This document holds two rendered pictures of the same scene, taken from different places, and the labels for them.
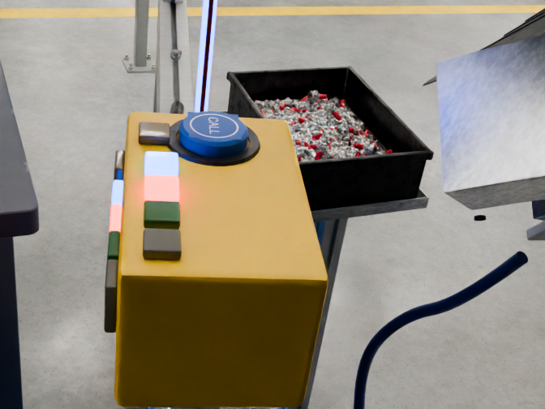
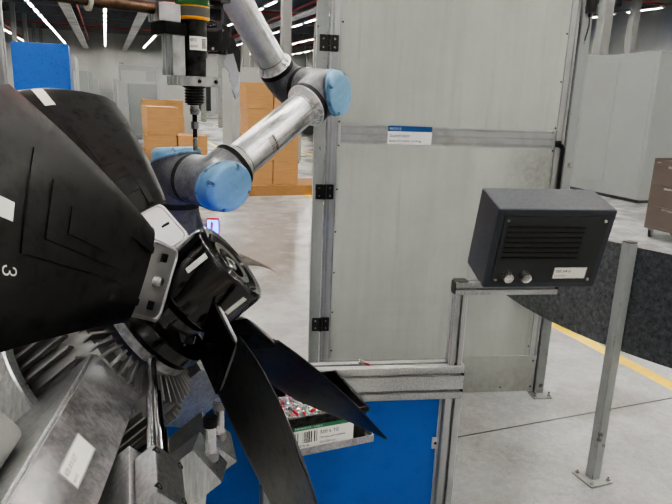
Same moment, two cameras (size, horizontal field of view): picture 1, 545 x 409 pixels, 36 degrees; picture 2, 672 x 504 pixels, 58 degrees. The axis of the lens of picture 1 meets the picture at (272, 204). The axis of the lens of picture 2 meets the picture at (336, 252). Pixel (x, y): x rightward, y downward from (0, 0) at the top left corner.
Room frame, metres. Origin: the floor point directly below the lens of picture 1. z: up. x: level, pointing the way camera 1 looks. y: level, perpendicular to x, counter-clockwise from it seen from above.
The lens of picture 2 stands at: (0.98, -1.09, 1.43)
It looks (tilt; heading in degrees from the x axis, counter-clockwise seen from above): 14 degrees down; 93
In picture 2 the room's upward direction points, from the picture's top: 2 degrees clockwise
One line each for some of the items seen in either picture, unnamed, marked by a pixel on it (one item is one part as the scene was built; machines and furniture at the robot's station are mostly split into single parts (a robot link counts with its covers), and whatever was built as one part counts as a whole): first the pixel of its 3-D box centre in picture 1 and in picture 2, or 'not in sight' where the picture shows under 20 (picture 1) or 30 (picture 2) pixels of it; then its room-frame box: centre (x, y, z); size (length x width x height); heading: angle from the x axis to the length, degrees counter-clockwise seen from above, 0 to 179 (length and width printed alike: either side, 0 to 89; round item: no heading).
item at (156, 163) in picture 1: (161, 164); not in sight; (0.39, 0.06, 1.08); 0.02 x 0.02 x 0.01; 11
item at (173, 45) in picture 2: not in sight; (186, 46); (0.74, -0.27, 1.49); 0.09 x 0.07 x 0.10; 46
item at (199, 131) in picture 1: (213, 135); not in sight; (0.43, 0.04, 1.08); 0.04 x 0.04 x 0.02
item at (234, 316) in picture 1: (208, 257); not in sight; (0.39, 0.03, 1.02); 0.16 x 0.10 x 0.11; 11
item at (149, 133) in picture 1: (154, 133); not in sight; (0.42, 0.07, 1.08); 0.02 x 0.02 x 0.01; 11
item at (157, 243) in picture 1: (161, 243); not in sight; (0.32, 0.05, 1.08); 0.02 x 0.02 x 0.01; 11
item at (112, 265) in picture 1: (111, 295); not in sight; (0.32, 0.07, 1.04); 0.02 x 0.01 x 0.03; 11
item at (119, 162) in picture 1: (119, 180); not in sight; (0.42, 0.09, 1.04); 0.02 x 0.01 x 0.03; 11
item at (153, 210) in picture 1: (161, 214); not in sight; (0.34, 0.05, 1.08); 0.02 x 0.02 x 0.01; 11
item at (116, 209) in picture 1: (115, 237); not in sight; (0.36, 0.08, 1.04); 0.02 x 0.01 x 0.03; 11
